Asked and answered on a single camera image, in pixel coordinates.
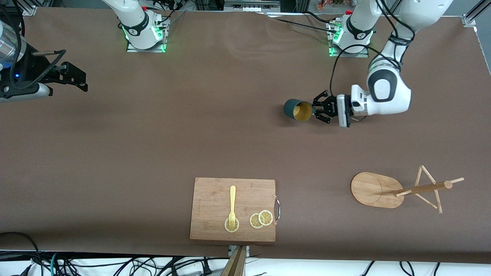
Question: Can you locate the dark teal mug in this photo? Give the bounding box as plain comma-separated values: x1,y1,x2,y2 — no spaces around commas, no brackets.
284,99,316,122

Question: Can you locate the wooden cup rack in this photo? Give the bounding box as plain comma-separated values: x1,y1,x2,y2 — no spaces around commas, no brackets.
350,165,465,214

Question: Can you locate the grey power strip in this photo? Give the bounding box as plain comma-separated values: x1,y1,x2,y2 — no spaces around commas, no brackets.
224,0,281,13

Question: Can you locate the yellow plastic fork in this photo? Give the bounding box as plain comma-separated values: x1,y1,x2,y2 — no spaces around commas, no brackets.
228,186,237,228

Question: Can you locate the wooden beam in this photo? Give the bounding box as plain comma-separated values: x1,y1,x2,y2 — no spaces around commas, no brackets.
220,245,247,276

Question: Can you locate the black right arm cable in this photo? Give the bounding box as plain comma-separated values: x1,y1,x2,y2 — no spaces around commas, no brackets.
0,0,66,87

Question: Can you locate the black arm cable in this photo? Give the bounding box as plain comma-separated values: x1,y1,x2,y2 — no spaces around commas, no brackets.
329,0,417,96
0,0,66,87

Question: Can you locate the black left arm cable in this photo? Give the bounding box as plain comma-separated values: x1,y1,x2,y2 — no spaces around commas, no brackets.
329,0,417,96

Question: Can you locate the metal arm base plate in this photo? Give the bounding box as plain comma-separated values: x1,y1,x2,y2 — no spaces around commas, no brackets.
126,15,170,53
327,21,370,58

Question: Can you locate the black cable on table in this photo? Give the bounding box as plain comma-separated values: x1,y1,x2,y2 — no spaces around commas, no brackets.
267,15,338,35

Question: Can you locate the wooden cutting board with handle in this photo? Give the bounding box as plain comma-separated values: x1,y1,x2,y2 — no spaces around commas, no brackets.
189,177,281,243

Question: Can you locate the black floor cable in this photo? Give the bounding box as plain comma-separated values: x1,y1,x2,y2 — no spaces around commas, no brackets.
0,232,43,276

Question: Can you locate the aluminium frame profile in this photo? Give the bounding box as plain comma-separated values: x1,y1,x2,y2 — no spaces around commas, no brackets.
461,0,491,27

